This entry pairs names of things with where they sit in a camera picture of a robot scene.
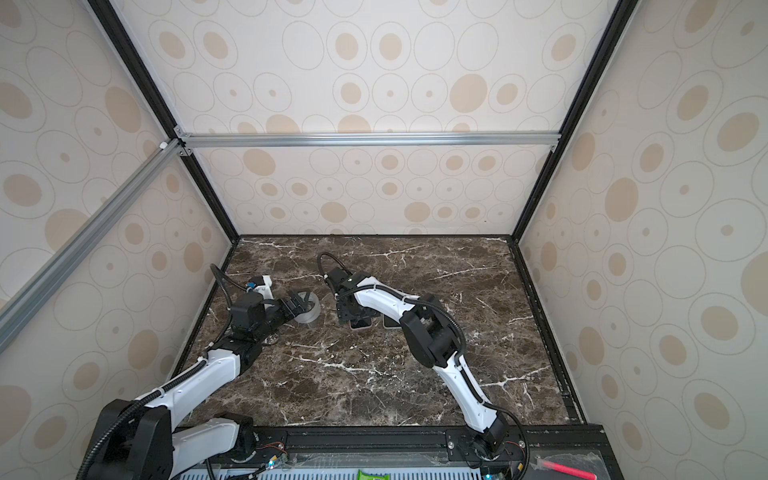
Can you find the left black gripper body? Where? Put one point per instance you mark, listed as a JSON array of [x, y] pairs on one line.
[[281, 312]]

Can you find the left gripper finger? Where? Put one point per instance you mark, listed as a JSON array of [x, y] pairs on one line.
[[307, 310], [302, 296]]

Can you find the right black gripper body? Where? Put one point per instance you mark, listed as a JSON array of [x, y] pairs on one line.
[[352, 310]]

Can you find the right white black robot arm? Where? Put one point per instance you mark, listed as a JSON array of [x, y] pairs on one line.
[[436, 342]]

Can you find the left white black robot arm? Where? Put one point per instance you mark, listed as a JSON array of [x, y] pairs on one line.
[[139, 439]]

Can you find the phone in grey case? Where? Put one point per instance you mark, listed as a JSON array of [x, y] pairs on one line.
[[389, 323]]

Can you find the clear tape roll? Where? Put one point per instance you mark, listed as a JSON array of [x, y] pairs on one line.
[[314, 305]]

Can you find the green tag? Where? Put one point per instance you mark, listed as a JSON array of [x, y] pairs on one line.
[[361, 475]]

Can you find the pink pen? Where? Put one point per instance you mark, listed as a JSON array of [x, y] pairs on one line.
[[566, 470]]

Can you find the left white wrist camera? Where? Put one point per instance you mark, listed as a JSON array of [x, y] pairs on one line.
[[262, 285]]

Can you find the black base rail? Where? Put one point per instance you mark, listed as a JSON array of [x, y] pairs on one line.
[[426, 452]]

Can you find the horizontal aluminium rail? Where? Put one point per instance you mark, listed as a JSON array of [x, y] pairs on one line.
[[379, 139]]

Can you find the diagonal aluminium rail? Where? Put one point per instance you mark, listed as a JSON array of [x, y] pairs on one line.
[[22, 308]]

